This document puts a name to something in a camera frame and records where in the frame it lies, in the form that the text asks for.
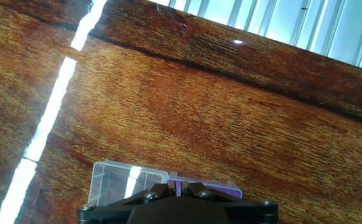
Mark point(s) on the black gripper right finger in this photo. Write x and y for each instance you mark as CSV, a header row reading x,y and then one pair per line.
x,y
196,188

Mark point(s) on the clear small pipette tip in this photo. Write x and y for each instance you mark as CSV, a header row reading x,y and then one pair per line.
x,y
178,188

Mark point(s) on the tall purple pipette tip box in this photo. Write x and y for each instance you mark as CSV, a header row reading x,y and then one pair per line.
x,y
112,183

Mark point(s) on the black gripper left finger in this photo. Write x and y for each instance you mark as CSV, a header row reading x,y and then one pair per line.
x,y
156,189

